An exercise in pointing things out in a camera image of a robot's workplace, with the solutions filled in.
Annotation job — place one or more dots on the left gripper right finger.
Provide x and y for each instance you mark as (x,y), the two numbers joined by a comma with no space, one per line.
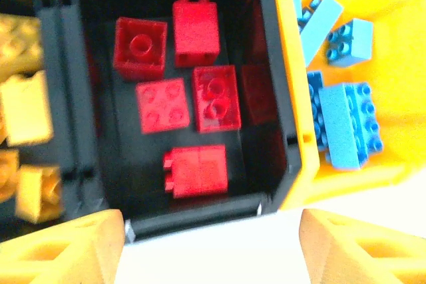
(366,257)

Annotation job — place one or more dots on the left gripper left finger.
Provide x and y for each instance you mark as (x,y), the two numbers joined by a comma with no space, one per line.
(50,257)

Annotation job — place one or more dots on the yellow lego brick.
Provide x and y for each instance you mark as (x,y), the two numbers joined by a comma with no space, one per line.
(26,107)
(40,194)
(18,44)

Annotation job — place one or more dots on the long blue lego brick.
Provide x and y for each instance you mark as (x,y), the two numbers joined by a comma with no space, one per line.
(321,28)
(346,124)
(304,14)
(313,97)

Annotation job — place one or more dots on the red lego brick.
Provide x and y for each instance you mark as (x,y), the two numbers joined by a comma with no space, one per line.
(139,48)
(163,104)
(216,97)
(196,31)
(196,171)

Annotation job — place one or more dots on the square blue lego brick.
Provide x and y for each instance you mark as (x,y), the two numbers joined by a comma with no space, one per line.
(349,43)

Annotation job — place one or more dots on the black plastic bin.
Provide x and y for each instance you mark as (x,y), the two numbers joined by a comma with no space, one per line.
(133,164)
(56,97)

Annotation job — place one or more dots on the yellow plastic bin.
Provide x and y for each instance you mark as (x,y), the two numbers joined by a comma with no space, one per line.
(399,64)

